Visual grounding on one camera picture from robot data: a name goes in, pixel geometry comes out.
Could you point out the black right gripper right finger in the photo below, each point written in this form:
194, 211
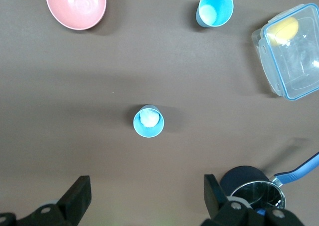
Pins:
214, 198

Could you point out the brown table cloth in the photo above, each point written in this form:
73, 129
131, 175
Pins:
99, 86

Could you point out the glass lid with blue knob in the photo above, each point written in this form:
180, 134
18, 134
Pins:
261, 193

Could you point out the clear container with blue seal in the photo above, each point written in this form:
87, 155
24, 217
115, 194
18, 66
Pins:
299, 68

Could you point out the yellow lemon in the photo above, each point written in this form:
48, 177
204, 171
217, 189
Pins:
284, 30

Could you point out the pink bowl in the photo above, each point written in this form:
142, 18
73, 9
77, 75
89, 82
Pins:
74, 6

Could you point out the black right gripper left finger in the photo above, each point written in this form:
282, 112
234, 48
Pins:
77, 196

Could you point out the white crumpled ball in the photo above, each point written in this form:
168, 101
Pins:
149, 118

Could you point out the blue plastic cup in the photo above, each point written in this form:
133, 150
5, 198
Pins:
220, 4
149, 133

